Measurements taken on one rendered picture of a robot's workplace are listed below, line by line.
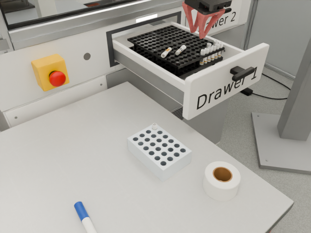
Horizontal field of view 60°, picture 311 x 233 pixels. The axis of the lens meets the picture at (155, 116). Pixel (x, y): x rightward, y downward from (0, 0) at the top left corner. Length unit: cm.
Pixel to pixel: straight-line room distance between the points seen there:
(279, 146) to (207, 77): 127
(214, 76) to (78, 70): 39
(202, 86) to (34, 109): 46
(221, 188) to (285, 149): 131
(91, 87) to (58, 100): 11
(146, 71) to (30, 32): 29
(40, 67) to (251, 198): 56
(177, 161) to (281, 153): 127
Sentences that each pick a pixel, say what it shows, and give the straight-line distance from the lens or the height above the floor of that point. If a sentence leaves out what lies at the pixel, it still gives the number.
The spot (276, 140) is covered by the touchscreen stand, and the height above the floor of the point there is 4.
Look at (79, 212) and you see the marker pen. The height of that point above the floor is 78.
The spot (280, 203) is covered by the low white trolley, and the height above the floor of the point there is 76.
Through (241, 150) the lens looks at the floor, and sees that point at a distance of 177.
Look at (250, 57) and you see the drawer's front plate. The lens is 72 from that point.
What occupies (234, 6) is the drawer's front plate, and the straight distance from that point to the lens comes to 117.
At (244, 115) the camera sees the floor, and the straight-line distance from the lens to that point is 206.
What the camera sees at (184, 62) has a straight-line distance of 71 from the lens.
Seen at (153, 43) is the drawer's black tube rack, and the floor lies 90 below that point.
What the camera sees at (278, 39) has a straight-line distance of 263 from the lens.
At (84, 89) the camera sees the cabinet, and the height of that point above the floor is 77.
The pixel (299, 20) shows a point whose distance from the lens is 251.
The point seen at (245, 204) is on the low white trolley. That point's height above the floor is 76.
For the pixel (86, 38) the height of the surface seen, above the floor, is 93.
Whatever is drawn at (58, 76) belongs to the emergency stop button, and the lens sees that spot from 70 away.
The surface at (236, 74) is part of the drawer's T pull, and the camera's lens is 65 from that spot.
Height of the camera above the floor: 122
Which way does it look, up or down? 39 degrees down
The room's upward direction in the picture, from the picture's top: straight up
